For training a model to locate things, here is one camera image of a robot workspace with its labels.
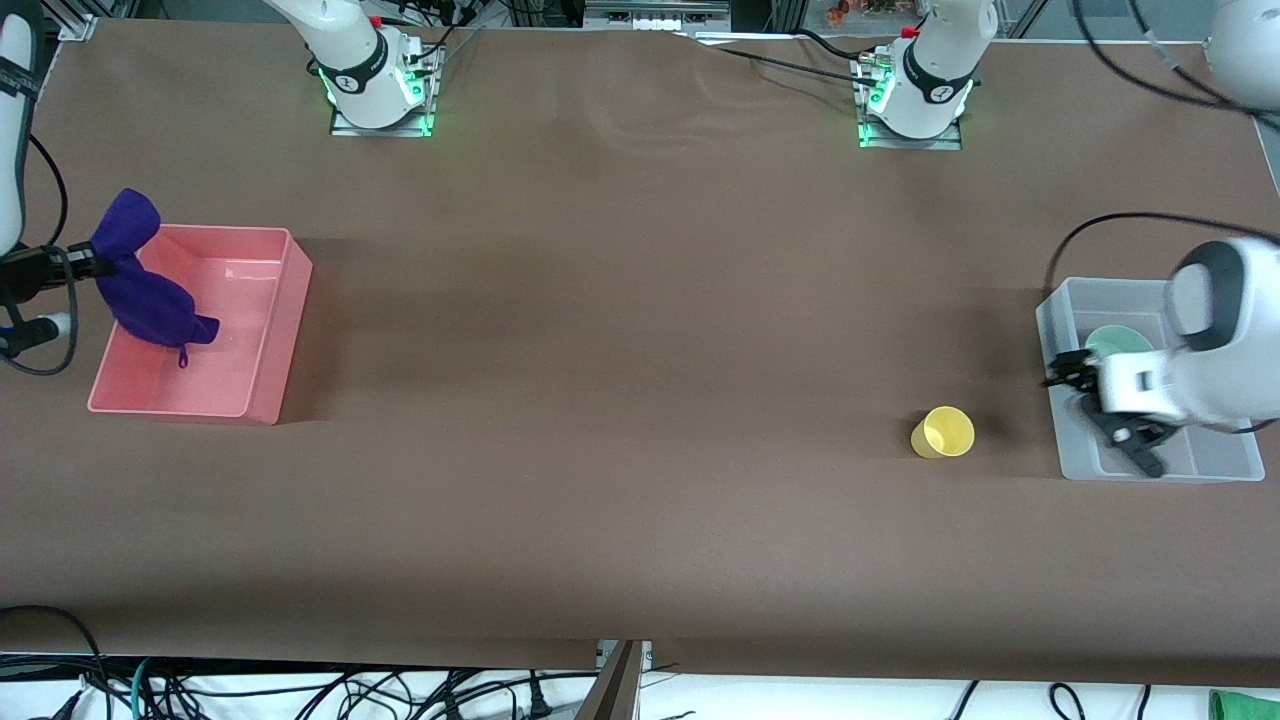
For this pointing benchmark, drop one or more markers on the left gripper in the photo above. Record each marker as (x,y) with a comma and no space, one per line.
(1082,373)

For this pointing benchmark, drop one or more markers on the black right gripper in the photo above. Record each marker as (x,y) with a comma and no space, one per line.
(40,268)

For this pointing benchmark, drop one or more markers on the purple cloth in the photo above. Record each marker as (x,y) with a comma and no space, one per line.
(140,285)

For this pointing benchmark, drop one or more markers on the light green bowl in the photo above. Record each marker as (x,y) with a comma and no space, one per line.
(1120,342)

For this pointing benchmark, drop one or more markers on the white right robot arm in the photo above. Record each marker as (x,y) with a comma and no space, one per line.
(360,60)

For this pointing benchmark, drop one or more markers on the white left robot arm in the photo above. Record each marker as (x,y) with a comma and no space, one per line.
(1220,340)

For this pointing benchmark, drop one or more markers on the yellow plastic cup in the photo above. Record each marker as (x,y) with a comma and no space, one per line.
(945,433)

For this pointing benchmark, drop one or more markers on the black connector with white tip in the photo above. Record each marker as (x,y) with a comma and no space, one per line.
(35,333)

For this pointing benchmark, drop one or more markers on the clear plastic bin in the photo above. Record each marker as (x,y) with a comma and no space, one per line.
(1200,455)

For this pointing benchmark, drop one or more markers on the pink plastic bin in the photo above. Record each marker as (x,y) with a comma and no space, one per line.
(205,330)

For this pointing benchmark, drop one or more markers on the green object at table edge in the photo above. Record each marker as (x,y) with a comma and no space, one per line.
(1245,705)

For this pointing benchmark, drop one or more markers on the white power strip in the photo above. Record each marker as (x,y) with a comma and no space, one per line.
(655,15)

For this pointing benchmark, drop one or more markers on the aluminium frame profile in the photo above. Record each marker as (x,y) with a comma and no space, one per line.
(75,20)

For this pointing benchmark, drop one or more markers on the metal base plate of left arm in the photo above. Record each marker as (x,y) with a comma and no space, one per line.
(875,135)

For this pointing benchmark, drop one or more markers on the metal base plate of right arm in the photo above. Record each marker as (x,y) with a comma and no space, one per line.
(420,118)

